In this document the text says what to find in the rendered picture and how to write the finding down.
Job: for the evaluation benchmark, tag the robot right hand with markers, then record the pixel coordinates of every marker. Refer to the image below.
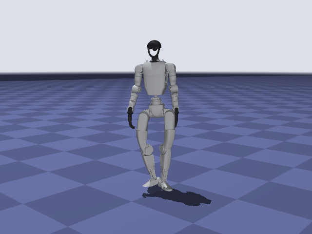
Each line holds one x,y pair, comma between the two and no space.
130,117

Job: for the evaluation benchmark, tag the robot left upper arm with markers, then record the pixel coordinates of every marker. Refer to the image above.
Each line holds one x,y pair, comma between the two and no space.
171,68

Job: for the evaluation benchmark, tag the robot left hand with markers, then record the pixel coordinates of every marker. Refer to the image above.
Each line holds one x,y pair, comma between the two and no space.
176,116

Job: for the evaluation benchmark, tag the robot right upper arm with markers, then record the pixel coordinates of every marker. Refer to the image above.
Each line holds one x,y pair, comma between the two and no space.
138,78

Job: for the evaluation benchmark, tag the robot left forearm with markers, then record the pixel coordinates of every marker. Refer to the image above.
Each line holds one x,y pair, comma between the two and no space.
175,101

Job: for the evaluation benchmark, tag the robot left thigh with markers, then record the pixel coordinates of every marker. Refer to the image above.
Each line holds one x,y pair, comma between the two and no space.
169,130

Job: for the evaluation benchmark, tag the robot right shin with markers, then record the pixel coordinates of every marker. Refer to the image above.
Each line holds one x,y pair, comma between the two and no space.
150,164

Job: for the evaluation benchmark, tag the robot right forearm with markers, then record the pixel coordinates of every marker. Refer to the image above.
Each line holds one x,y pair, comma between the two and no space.
133,100

